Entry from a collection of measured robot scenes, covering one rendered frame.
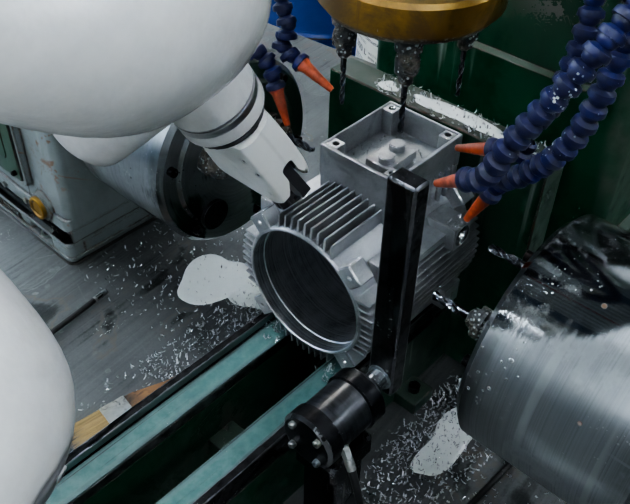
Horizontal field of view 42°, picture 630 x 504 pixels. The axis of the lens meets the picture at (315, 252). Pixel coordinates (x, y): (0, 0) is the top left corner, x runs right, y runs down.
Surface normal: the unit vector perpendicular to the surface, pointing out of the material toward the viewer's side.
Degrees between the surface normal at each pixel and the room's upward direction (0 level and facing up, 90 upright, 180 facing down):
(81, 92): 103
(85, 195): 90
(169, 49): 89
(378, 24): 90
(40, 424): 74
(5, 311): 54
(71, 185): 90
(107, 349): 0
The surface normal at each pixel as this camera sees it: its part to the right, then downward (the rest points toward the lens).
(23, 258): 0.02, -0.74
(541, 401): -0.61, 0.13
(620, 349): -0.38, -0.33
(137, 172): -0.67, 0.41
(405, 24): -0.12, 0.66
